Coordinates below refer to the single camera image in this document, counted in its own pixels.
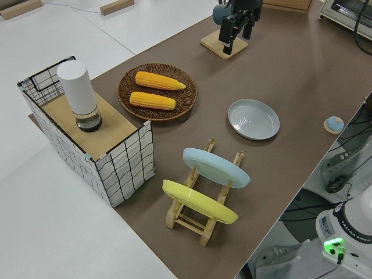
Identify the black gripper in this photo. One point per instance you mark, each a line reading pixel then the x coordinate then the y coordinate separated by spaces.
pixel 247 5

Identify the gray round plate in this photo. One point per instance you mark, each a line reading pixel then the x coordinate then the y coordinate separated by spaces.
pixel 253 119

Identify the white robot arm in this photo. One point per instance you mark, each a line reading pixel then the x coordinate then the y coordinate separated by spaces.
pixel 357 223

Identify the light blue plate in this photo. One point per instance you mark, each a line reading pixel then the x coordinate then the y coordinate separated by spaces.
pixel 215 168

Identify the yellow plate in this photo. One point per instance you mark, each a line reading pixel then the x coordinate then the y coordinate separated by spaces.
pixel 197 202

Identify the dark teal mug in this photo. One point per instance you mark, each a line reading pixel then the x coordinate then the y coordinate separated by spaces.
pixel 217 14

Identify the wooden mug tree stand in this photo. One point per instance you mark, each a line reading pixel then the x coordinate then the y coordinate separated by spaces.
pixel 210 42

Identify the light wooden box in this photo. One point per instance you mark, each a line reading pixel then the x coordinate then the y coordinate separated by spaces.
pixel 287 5

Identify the brown table mat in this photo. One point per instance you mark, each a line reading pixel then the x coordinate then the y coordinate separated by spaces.
pixel 290 72

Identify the brown wicker tray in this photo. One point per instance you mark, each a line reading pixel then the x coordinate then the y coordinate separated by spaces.
pixel 186 101

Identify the long pointed corn cob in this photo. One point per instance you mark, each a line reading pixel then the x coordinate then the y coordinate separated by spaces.
pixel 158 80

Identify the cream toaster oven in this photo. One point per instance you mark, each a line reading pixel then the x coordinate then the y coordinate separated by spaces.
pixel 340 11

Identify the short blunt corn cob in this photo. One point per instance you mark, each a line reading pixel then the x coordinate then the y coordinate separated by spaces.
pixel 152 100

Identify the short wooden block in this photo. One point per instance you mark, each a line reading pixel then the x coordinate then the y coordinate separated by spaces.
pixel 116 6

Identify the pink binder clip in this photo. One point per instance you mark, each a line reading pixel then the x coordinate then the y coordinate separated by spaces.
pixel 103 157
pixel 147 125

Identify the blue dome wooden base bell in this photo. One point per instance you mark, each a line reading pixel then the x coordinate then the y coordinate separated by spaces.
pixel 334 123

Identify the light wooden board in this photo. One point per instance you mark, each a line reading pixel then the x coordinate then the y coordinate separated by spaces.
pixel 113 128

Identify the white gray floor device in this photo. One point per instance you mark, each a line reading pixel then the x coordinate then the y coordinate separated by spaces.
pixel 337 165

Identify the white cylindrical bottle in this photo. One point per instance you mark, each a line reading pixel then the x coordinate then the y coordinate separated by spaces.
pixel 78 90

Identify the wooden dish rack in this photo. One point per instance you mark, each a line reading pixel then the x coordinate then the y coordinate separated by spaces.
pixel 189 225

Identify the long wooden block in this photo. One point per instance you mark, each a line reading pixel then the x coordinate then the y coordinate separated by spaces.
pixel 20 8

